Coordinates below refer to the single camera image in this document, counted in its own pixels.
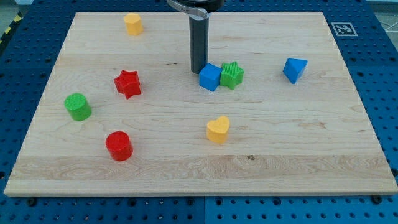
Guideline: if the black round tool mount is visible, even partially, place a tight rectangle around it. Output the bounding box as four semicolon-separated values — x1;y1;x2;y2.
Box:
178;0;224;12

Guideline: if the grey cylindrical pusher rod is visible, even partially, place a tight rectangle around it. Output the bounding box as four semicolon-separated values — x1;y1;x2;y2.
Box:
189;16;209;74

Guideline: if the blue triangle block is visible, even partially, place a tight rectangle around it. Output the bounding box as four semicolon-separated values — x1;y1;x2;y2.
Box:
283;58;308;84

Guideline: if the green star block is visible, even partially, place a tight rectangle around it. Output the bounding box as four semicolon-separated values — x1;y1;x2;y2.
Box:
220;62;244;90

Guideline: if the red star block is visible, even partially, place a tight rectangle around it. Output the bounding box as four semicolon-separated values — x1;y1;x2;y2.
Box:
114;70;141;99

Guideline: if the blue cube block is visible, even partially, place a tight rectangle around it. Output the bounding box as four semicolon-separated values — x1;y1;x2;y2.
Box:
199;63;222;91

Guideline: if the yellow hexagon block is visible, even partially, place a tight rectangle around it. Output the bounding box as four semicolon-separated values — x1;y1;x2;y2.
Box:
124;13;144;35

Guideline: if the yellow heart block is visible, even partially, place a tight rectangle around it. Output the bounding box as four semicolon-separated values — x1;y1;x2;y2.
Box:
206;116;230;144

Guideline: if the wooden board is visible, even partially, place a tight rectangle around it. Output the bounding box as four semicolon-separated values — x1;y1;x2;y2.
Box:
4;12;397;197

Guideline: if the white fiducial marker tag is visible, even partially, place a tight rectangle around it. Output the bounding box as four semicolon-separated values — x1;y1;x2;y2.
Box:
331;22;358;37

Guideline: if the red cylinder block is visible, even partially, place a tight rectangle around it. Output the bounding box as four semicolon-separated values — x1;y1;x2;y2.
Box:
105;131;133;161

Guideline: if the green cylinder block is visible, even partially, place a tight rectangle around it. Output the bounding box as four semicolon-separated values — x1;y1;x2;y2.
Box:
64;93;91;121

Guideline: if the silver cable strap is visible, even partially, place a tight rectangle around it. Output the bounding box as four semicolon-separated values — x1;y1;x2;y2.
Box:
166;0;209;19

